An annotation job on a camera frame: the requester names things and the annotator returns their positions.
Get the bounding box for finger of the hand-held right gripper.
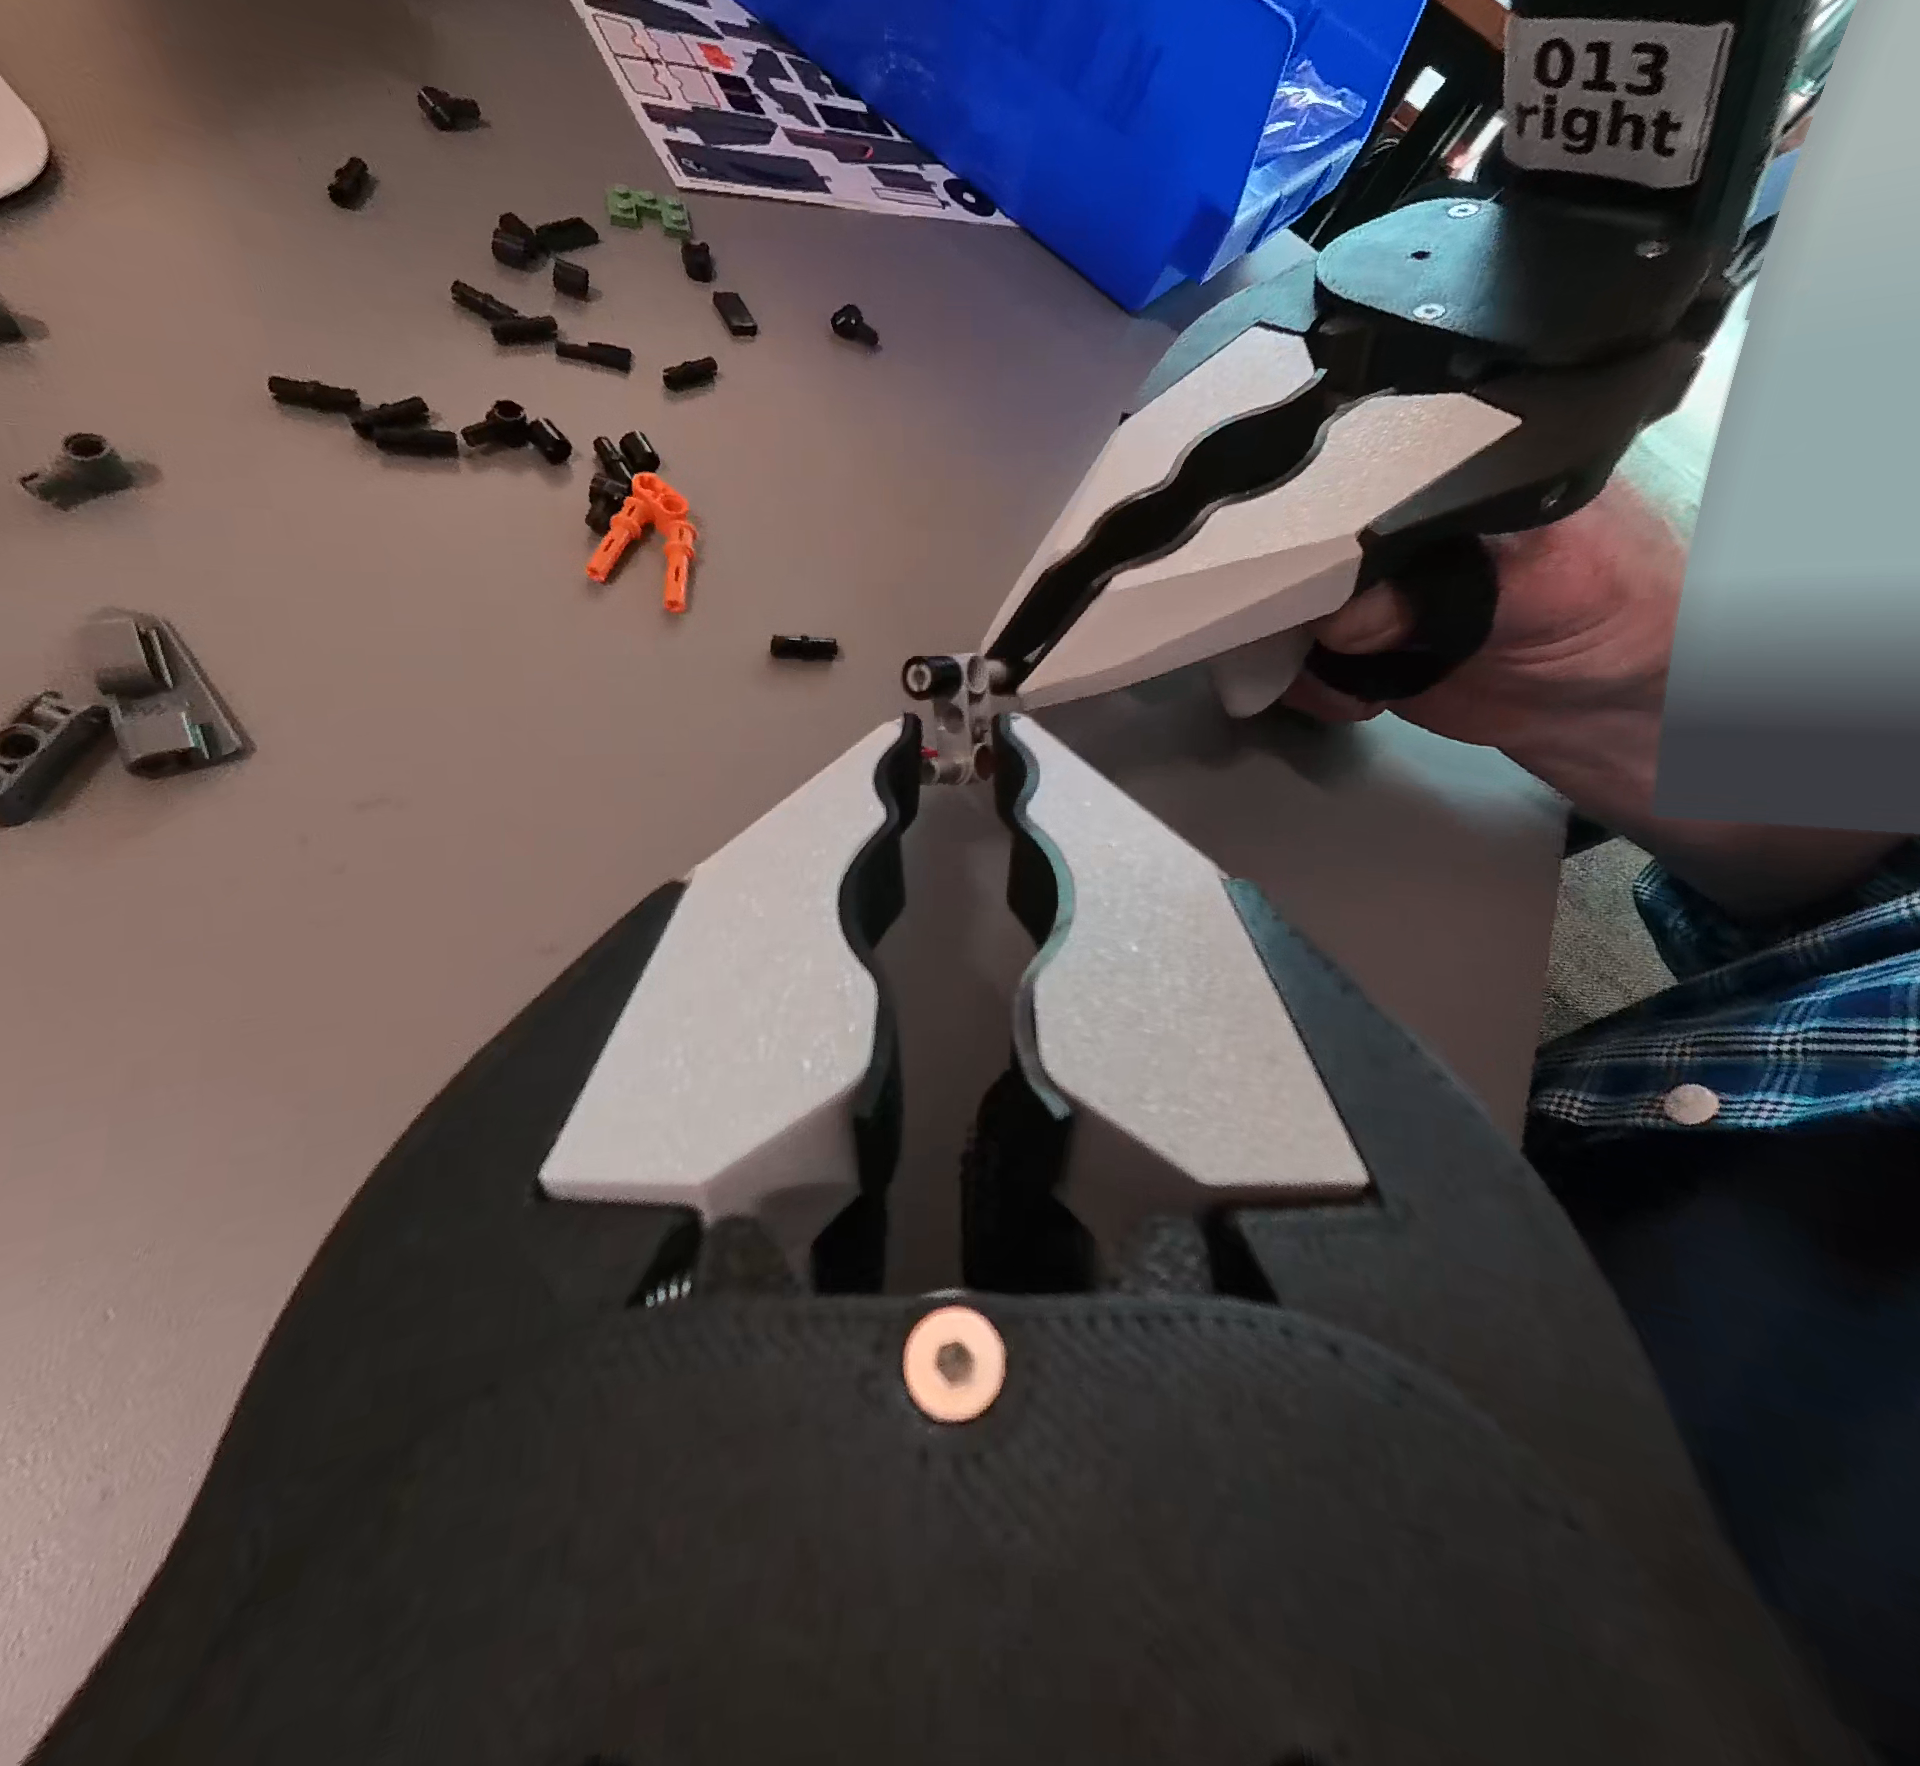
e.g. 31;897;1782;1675
980;325;1335;677
1017;384;1526;715

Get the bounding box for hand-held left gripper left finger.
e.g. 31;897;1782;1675
535;720;924;1253

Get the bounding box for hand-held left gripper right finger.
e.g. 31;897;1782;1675
989;720;1378;1253

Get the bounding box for thin grey lego liftarm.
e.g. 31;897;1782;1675
924;658;1007;787

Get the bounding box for pile of dark lego connectors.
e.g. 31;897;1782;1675
0;295;255;830

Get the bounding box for pile of black lego pins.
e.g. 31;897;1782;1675
266;80;884;667

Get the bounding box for person's right forearm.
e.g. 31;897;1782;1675
1562;746;1897;921

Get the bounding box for orange lego pin connector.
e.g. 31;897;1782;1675
580;471;667;585
647;480;708;618

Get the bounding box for lego sticker sheet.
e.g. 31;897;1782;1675
535;0;1025;236

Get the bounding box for person's right hand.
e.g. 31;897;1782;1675
1282;480;1683;816

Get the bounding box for clear plastic bag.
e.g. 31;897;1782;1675
1257;52;1378;170

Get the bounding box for blue storage bin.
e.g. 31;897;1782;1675
660;0;1432;313

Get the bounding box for white stand with base plate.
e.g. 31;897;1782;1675
0;72;48;209

